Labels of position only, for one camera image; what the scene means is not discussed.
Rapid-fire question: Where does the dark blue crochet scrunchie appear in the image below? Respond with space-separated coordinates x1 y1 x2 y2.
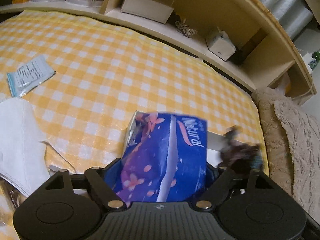
218 126 264 174

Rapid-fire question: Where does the grey toilet seat cover pack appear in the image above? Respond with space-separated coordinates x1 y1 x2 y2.
48 165 75 177

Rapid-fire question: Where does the blue tissue pack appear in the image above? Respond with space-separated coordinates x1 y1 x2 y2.
114 112 207 204

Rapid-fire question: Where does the white face mask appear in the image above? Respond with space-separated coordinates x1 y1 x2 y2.
1 98 50 197

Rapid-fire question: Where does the floral fabric pouch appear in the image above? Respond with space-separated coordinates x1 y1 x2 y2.
1 178 25 226

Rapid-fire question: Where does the light blue foil sachet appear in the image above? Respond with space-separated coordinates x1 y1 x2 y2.
7 55 56 98

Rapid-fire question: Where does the white shallow cardboard tray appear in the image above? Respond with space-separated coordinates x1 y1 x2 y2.
207 127 243 167

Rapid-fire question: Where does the beige fuzzy blanket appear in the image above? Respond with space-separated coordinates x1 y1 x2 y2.
252 88 319 222

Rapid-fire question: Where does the yellow checkered bed sheet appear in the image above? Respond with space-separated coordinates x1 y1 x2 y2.
0 10 270 240

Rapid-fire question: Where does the small white tissue box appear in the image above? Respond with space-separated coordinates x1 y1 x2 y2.
206 27 236 61

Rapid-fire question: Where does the white power strip charger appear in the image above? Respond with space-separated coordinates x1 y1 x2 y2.
301 52 313 74

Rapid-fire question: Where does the wooden headboard shelf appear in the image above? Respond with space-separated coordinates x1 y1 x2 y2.
1 0 316 105

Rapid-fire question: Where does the green glass bottle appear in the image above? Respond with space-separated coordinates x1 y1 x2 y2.
309 50 320 69

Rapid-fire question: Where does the grey silver curtain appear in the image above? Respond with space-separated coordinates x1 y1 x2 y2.
259 0 313 39

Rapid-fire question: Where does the coiled rope bundle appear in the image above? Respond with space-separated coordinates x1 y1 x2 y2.
175 19 198 39

